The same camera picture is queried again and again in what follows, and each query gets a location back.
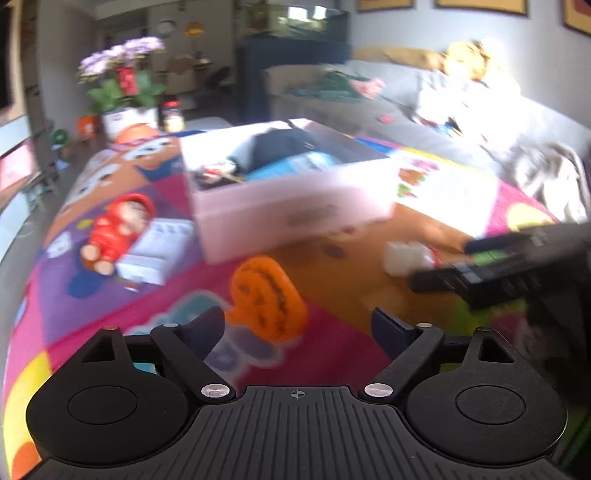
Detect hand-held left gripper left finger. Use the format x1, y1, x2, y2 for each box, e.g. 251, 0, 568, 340
78, 307, 237, 403

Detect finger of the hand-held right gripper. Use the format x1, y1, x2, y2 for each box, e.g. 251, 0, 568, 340
464, 229, 541, 256
410, 257, 539, 308

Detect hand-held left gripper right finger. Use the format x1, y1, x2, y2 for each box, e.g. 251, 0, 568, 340
362, 307, 514, 401

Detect orange round toy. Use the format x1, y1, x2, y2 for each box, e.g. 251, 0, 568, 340
231, 256, 308, 343

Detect white small block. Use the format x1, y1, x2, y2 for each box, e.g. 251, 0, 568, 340
385, 240, 435, 278

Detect pink cardboard box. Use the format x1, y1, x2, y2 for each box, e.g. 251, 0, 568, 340
180, 119, 398, 265

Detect blue tissue pack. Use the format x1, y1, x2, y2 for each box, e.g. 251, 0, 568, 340
247, 152, 342, 182

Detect colourful play mat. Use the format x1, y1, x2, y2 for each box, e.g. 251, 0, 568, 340
0, 134, 591, 480

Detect white picture book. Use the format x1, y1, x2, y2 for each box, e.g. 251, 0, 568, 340
392, 152, 499, 237

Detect grey cloth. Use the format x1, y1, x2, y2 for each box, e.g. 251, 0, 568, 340
508, 143, 589, 222

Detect white rectangular box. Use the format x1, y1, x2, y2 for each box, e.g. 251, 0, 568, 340
115, 219, 195, 285

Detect red doll toy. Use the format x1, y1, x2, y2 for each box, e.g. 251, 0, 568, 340
81, 194, 155, 276

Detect white patterned baby clothes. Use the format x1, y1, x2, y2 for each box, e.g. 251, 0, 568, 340
413, 85, 490, 137

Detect dark small toy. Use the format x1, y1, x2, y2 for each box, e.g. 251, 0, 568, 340
191, 159, 245, 190

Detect yellow duck plush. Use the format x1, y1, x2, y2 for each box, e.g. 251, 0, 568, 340
441, 39, 504, 81

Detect grey sofa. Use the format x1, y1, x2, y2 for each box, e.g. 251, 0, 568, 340
263, 60, 591, 222

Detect pink garment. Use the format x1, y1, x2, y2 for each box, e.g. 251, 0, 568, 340
348, 78, 386, 100

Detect orange plastic toy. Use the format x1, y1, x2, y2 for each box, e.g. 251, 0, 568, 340
115, 124, 158, 144

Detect yellow pillow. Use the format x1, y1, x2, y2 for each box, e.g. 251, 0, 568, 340
353, 46, 444, 70

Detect red-lidded clear jar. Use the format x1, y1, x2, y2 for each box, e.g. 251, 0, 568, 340
161, 100, 185, 134

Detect green garment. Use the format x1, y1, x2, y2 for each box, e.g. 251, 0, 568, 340
314, 71, 370, 104

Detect television cabinet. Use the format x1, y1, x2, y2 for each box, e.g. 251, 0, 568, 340
0, 115, 51, 259

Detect purple orchid in white pot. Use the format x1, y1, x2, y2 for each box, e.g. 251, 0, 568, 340
76, 37, 167, 139

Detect pink paper bag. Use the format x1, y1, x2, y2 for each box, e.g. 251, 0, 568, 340
0, 141, 38, 195

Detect dark blue cabinet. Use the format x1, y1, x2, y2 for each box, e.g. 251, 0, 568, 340
235, 39, 352, 125

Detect beige blanket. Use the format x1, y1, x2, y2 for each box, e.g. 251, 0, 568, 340
265, 65, 333, 95

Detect beige dining chair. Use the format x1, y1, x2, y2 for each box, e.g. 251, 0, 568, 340
166, 58, 195, 93

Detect glass fish tank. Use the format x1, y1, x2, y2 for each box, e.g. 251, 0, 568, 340
242, 2, 349, 42

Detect television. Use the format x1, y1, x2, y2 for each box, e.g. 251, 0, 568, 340
0, 4, 14, 112

